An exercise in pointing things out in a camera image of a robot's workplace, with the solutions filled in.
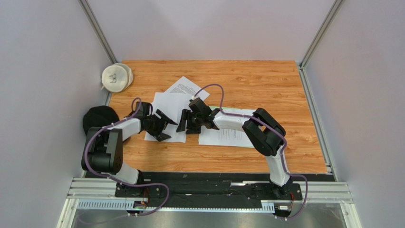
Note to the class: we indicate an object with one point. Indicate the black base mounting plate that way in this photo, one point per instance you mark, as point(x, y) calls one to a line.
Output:
point(209, 190)

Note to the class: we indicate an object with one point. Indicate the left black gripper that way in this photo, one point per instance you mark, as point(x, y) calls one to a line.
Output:
point(159, 136)

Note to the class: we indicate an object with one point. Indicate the cream round zip pouch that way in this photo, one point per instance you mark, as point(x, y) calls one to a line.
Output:
point(117, 78)

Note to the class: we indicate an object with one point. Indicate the white paper sheet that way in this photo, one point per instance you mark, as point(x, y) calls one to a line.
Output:
point(172, 104)

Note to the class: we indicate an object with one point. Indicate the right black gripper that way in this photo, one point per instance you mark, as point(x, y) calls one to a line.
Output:
point(191, 120)

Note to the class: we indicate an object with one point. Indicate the signature page paper sheet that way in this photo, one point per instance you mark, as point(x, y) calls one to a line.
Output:
point(224, 137)

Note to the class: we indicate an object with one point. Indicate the text-filled paper sheet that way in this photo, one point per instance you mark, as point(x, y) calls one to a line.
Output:
point(187, 88)

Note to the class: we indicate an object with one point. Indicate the black NY baseball cap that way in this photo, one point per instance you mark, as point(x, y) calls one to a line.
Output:
point(99, 116)

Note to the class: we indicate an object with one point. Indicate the right aluminium corner post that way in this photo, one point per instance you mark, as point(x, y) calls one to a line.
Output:
point(336, 6)

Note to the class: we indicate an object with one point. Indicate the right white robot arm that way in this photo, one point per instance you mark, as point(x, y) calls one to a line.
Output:
point(266, 135)

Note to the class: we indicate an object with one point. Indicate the aluminium corner post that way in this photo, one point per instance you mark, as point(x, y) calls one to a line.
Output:
point(336, 6)
point(98, 30)

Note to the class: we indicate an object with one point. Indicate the left aluminium corner post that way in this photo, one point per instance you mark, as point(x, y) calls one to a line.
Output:
point(98, 30)

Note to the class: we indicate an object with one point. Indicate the aluminium front rail frame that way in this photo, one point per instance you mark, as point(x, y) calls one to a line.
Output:
point(91, 202)

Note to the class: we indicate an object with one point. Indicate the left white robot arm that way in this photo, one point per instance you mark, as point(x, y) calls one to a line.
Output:
point(103, 152)

